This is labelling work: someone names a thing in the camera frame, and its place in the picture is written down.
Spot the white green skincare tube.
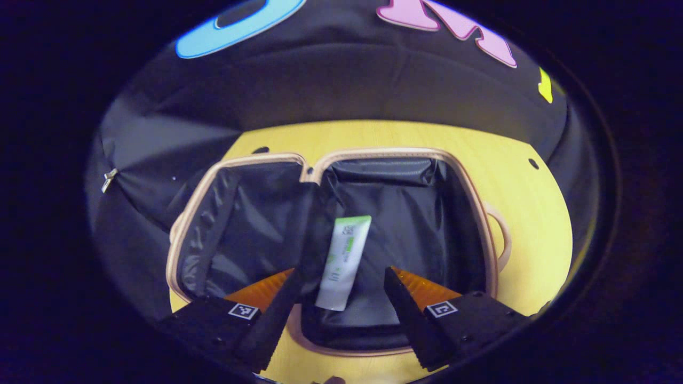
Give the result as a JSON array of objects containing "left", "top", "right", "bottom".
[{"left": 315, "top": 215, "right": 372, "bottom": 311}]

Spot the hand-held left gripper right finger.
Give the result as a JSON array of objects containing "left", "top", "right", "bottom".
[{"left": 383, "top": 267, "right": 531, "bottom": 373}]

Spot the pink suitcase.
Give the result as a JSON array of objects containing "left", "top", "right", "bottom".
[{"left": 165, "top": 148, "right": 513, "bottom": 357}]

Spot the black backdrop cloth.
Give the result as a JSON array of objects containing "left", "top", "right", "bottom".
[{"left": 85, "top": 0, "right": 598, "bottom": 321}]

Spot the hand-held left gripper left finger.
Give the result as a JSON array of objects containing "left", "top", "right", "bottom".
[{"left": 157, "top": 268, "right": 304, "bottom": 374}]

